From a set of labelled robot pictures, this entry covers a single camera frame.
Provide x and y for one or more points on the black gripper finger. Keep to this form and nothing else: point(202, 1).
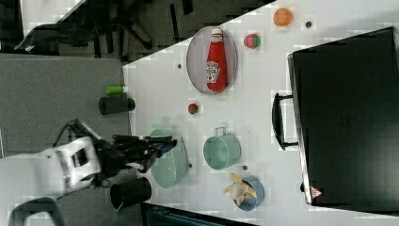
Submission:
point(154, 151)
point(150, 139)

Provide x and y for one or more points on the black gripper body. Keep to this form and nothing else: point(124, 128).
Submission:
point(117, 156)

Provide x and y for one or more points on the black toaster oven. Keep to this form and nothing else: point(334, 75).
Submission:
point(345, 96)

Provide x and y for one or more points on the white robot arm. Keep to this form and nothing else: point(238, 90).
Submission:
point(31, 183)

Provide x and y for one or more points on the small red tomato toy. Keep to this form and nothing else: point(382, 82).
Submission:
point(193, 109)

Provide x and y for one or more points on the black clamp lower left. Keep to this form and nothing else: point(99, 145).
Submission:
point(125, 194)

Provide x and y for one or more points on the black clamp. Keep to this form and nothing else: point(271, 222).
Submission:
point(113, 105)
point(125, 194)

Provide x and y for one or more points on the black clamp upper left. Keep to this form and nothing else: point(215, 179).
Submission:
point(113, 105)

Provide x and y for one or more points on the green metal pot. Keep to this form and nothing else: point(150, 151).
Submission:
point(222, 150)

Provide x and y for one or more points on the green marker cap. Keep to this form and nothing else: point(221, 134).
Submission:
point(114, 90)

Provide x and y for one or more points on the red ketchup bottle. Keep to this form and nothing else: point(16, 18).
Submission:
point(216, 64)

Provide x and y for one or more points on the peeled banana toy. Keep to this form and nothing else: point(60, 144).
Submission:
point(239, 190)

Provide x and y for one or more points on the grey round plate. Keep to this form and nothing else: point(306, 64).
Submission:
point(197, 55)

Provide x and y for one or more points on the blue bowl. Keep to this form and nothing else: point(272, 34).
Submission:
point(251, 203)

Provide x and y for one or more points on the red green strawberry toy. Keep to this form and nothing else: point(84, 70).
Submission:
point(252, 41)

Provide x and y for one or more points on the orange fruit toy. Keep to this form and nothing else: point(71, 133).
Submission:
point(283, 17)

